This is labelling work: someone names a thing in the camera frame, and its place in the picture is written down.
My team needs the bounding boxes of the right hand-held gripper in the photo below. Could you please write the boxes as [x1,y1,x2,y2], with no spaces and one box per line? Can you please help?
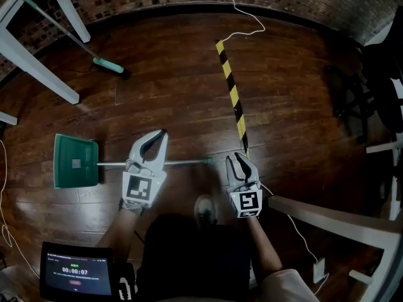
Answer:
[224,152,264,219]

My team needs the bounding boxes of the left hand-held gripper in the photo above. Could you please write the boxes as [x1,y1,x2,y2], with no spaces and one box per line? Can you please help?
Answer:
[121,129,169,209]

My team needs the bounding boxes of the green dustpan with metal handle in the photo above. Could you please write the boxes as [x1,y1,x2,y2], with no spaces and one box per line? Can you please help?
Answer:
[52,133,214,190]

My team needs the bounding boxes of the person's right forearm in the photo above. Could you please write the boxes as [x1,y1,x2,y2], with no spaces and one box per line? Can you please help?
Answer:
[245,216,283,273]

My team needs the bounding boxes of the person's left forearm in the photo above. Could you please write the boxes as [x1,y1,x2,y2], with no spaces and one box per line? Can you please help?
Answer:
[94,208,144,264]

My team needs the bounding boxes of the person's left hand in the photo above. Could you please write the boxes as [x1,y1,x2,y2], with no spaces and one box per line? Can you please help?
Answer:
[118,198,146,216]

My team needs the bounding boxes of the grey sneaker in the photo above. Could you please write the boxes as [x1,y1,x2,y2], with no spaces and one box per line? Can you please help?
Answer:
[193,194,219,229]

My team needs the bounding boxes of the yellow black floor tape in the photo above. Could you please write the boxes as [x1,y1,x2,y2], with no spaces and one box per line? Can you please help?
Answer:
[215,39,250,159]

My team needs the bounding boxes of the green broom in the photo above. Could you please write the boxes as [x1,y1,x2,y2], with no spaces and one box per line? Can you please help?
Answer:
[22,0,132,80]

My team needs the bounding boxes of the black shorts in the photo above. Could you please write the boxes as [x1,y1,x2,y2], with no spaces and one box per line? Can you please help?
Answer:
[137,214,254,302]

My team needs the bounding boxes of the grey desk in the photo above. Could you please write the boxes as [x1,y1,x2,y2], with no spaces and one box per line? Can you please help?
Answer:
[267,195,403,302]

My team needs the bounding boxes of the white shirt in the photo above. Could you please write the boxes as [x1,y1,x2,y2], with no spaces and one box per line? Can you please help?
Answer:
[259,268,321,302]

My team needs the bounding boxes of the white power adapter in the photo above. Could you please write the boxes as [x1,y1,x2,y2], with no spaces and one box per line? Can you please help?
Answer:
[312,257,327,284]

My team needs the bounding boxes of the white square table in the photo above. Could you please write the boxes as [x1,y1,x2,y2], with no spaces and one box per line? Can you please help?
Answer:
[0,0,92,126]

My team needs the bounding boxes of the black tablet screen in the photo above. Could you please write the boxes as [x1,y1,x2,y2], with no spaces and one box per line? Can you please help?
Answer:
[38,241,115,302]

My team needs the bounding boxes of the black office chair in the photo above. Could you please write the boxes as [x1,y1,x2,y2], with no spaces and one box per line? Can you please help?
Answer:
[326,11,403,144]

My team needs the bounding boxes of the white adapter cable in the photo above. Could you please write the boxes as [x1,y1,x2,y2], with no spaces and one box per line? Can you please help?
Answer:
[259,183,330,295]

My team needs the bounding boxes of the black mounting bracket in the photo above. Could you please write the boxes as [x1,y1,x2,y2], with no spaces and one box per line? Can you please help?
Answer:
[112,262,139,302]

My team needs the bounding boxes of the long white floor cable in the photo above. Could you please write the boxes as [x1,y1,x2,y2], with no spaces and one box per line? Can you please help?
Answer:
[0,139,42,279]

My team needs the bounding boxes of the white cable from plug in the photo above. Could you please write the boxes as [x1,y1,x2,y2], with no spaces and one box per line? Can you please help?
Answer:
[221,0,267,43]

